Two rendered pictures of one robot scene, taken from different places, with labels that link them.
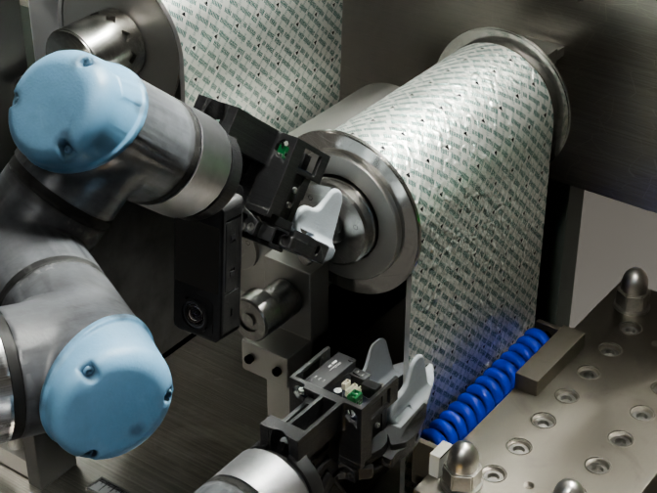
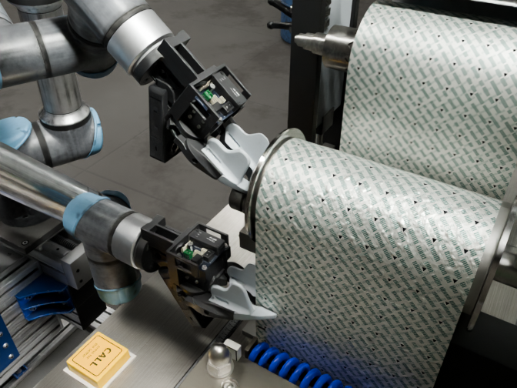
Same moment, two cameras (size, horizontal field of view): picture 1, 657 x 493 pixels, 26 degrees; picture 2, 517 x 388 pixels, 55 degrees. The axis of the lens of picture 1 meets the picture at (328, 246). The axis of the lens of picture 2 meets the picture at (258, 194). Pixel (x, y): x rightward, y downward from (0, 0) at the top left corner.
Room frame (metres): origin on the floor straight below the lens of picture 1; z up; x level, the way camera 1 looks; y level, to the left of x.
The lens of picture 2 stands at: (0.94, -0.51, 1.62)
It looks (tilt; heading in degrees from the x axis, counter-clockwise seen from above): 37 degrees down; 86
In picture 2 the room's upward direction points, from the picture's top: straight up
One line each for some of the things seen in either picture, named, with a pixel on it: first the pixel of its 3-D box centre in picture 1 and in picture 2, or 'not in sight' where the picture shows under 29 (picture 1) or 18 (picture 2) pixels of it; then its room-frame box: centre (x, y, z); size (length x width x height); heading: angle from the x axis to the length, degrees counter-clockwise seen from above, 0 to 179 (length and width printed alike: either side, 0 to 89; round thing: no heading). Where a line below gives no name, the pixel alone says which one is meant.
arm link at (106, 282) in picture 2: not in sight; (115, 262); (0.75, 0.11, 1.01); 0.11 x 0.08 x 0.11; 101
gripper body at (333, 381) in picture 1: (323, 436); (184, 258); (0.88, 0.00, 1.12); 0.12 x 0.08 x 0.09; 144
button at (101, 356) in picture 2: not in sight; (98, 359); (0.72, -0.01, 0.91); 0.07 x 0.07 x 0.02; 54
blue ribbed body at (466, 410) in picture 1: (490, 390); (324, 387); (1.06, -0.15, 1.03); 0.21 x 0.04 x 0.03; 144
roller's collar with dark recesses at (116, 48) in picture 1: (95, 53); (349, 50); (1.13, 0.20, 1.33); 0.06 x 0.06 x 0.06; 54
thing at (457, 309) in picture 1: (476, 305); (338, 334); (1.07, -0.14, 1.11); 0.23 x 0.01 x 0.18; 144
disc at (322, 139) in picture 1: (345, 213); (278, 186); (1.01, -0.01, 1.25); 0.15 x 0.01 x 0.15; 54
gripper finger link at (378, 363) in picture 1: (380, 368); (255, 282); (0.97, -0.04, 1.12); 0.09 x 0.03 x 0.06; 145
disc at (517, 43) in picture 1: (500, 102); (493, 263); (1.21, -0.16, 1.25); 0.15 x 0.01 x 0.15; 54
